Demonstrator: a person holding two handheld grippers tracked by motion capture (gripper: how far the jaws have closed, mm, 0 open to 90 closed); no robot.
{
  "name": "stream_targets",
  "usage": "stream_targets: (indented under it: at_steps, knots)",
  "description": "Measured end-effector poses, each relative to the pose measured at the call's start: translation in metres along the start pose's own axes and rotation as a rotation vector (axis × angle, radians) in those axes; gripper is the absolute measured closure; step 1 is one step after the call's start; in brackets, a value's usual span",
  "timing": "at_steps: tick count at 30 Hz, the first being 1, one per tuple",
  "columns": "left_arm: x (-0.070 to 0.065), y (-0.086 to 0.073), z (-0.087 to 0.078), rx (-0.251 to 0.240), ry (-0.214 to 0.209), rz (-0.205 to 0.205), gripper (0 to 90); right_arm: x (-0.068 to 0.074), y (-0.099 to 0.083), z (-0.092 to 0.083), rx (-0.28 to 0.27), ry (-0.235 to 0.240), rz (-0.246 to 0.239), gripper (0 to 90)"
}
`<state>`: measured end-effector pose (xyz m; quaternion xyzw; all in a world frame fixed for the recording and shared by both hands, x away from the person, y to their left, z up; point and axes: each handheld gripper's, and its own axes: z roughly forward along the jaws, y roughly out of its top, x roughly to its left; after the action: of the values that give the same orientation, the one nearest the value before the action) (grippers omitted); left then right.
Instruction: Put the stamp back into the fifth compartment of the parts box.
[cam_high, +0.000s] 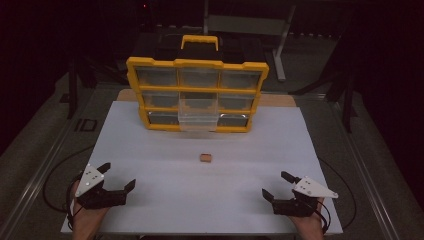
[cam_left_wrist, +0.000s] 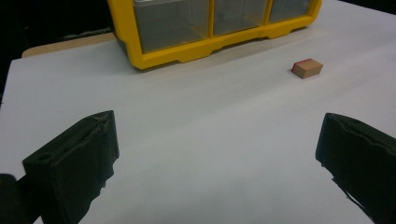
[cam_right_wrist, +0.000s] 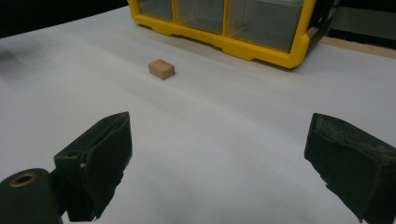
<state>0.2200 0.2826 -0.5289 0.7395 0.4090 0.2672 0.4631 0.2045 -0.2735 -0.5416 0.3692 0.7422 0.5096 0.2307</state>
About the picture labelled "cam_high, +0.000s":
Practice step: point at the yellow drawer organizer cabinet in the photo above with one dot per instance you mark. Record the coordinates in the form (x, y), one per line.
(200, 62)

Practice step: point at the aluminium frame rail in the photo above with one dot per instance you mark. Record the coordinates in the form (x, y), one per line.
(40, 173)
(363, 173)

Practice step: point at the person's right hand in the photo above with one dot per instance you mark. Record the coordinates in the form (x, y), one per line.
(310, 226)

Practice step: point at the small brown cork block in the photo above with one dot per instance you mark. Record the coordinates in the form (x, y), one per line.
(206, 157)

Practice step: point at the black square frame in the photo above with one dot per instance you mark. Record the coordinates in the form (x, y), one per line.
(77, 125)

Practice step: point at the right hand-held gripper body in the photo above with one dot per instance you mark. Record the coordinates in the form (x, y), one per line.
(300, 204)

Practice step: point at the clear plastic drawer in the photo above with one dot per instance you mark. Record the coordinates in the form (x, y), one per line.
(197, 117)

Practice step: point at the person's left hand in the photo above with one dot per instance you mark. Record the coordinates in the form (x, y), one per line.
(87, 221)

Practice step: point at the black stand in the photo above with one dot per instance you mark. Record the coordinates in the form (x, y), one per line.
(348, 106)
(72, 90)

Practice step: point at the white table sheet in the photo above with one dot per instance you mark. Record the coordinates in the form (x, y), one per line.
(200, 200)

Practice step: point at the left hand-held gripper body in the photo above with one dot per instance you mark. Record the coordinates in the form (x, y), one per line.
(100, 197)

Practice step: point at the grey metal stand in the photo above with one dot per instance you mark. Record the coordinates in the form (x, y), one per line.
(246, 25)

